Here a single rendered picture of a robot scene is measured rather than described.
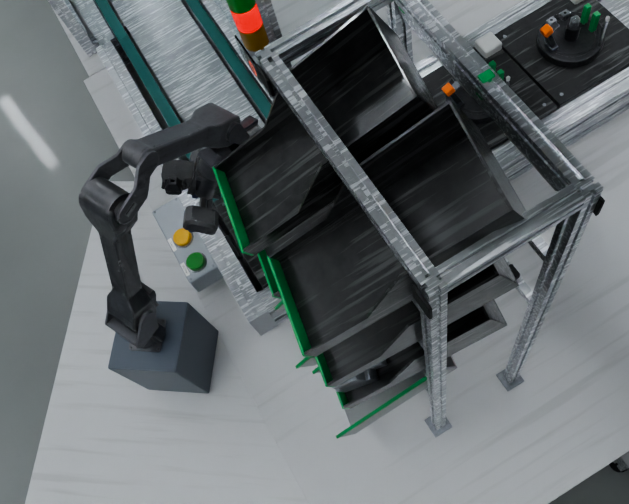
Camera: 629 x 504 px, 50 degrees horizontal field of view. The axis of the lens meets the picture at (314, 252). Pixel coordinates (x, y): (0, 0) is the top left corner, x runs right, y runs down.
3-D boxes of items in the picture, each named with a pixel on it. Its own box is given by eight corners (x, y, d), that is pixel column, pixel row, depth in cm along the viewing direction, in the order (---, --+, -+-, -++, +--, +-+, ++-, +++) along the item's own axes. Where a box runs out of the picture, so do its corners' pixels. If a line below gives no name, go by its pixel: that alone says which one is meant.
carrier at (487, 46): (463, 168, 144) (465, 136, 133) (402, 94, 154) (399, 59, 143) (557, 111, 146) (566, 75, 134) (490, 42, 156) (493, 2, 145)
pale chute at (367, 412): (355, 434, 123) (336, 438, 120) (330, 368, 128) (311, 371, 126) (458, 368, 104) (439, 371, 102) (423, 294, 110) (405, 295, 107)
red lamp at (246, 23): (244, 38, 122) (236, 19, 118) (232, 21, 124) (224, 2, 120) (267, 24, 122) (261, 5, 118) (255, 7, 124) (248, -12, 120)
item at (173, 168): (203, 156, 125) (167, 146, 123) (199, 186, 121) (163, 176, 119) (195, 175, 130) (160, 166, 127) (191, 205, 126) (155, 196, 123)
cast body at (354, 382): (345, 392, 105) (321, 391, 100) (338, 365, 107) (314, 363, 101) (390, 375, 102) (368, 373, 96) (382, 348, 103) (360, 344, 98)
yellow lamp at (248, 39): (251, 56, 127) (244, 38, 122) (239, 39, 129) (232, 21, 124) (274, 43, 127) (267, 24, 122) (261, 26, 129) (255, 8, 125)
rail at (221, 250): (260, 336, 147) (247, 321, 137) (112, 72, 185) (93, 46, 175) (282, 322, 147) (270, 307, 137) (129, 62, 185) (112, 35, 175)
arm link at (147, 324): (142, 350, 122) (127, 341, 117) (107, 325, 126) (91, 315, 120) (164, 320, 124) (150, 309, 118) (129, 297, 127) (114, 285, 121)
